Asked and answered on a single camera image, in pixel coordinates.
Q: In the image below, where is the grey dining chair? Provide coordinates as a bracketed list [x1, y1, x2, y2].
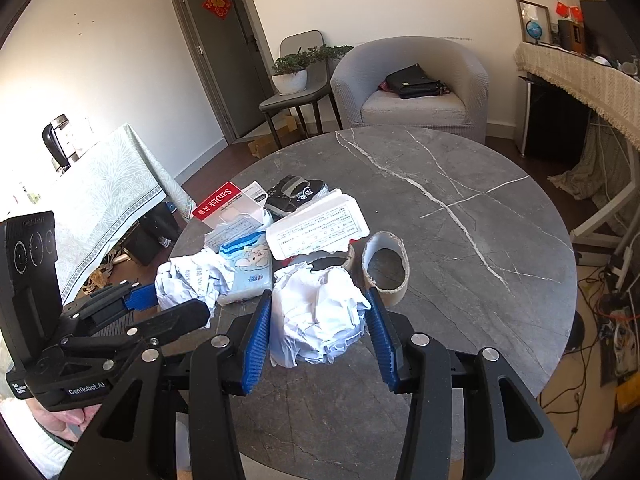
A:
[258, 30, 350, 148]

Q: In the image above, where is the crumpled white plastic bag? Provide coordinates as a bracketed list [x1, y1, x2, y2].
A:
[154, 247, 234, 315]

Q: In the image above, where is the cardboard box on floor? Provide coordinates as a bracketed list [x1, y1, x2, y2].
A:
[248, 115, 303, 159]

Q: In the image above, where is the blue white tissue pack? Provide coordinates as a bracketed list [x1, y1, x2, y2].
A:
[217, 231, 273, 306]

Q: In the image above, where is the beige lace cabinet cloth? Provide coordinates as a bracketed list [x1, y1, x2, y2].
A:
[514, 42, 640, 148]

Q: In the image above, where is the black handbag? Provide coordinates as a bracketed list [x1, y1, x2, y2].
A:
[385, 64, 450, 99]

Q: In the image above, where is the red white SanDisk box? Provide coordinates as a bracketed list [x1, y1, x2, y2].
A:
[193, 182, 241, 221]

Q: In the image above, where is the potted green plant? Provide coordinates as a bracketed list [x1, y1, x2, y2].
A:
[272, 46, 354, 96]

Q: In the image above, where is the white paper ball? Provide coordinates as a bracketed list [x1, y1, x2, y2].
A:
[269, 263, 371, 368]

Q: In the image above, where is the grey fabric armchair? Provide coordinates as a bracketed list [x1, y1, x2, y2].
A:
[331, 36, 489, 144]

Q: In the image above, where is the grey door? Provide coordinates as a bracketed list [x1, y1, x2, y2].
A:
[171, 0, 273, 144]

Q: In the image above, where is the black tissue pack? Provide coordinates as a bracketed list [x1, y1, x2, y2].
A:
[265, 174, 329, 218]

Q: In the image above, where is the left hand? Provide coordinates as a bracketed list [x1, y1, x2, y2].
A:
[26, 399, 101, 442]

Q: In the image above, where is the white printed paper sheet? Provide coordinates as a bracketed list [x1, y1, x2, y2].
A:
[266, 188, 370, 260]

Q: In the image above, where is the white paper bowl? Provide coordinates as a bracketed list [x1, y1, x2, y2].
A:
[361, 231, 410, 308]

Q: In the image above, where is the framed globe picture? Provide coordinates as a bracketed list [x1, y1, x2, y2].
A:
[516, 0, 552, 44]

